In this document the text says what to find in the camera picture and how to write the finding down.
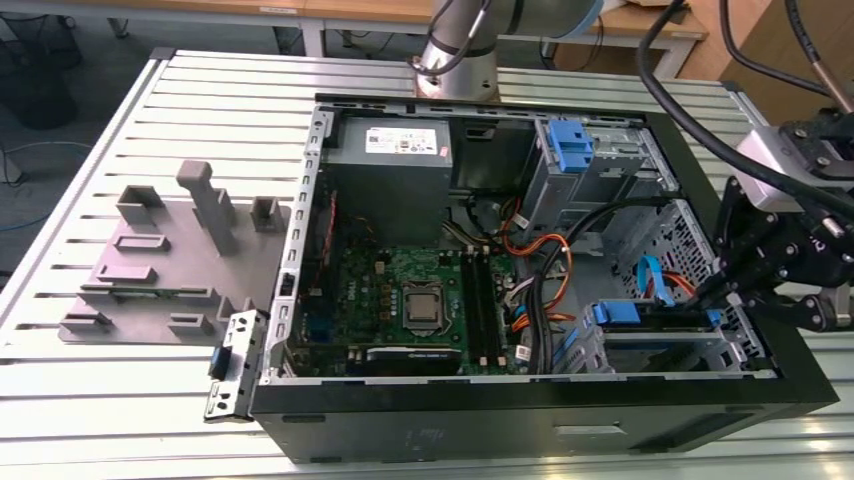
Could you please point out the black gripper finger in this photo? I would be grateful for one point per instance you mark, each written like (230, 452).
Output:
(821, 312)
(734, 240)

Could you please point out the hard disk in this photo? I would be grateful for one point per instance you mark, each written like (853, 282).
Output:
(617, 312)

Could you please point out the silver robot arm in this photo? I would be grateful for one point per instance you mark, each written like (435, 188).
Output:
(461, 65)

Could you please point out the metal disk bay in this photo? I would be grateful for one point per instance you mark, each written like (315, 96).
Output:
(668, 340)

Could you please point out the wooden cabinet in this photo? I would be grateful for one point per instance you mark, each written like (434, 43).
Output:
(754, 90)

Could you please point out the blue plastic drive latch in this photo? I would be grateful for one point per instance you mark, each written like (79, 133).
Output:
(570, 150)

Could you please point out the black RAM slot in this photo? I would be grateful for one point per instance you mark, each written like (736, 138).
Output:
(497, 300)
(481, 300)
(473, 300)
(490, 300)

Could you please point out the silver CPU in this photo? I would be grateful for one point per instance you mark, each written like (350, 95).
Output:
(423, 306)

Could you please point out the CPU socket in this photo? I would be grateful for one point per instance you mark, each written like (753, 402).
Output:
(423, 327)

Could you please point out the green motherboard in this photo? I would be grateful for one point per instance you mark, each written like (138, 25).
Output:
(401, 260)

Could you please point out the grey power supply unit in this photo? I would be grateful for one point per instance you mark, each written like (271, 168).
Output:
(387, 200)

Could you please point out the white power socket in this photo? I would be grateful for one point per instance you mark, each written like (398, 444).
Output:
(378, 266)

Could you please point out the black graphics card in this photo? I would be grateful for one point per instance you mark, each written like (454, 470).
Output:
(414, 360)

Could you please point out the black PC case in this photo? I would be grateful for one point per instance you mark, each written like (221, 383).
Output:
(467, 425)

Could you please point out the blue video connector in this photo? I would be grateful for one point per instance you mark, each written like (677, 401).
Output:
(222, 362)

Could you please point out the grey parts rack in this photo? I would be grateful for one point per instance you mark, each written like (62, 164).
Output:
(187, 260)

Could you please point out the green RAM stick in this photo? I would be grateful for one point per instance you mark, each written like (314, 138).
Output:
(143, 292)

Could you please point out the long wooden desk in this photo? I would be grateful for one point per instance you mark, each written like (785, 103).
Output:
(200, 7)

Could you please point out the black mesh waste bin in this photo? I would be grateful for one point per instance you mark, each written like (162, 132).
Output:
(40, 90)

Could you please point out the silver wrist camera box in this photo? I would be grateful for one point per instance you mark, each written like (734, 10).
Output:
(768, 165)

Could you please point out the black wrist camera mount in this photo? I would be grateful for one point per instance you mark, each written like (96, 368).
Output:
(821, 145)

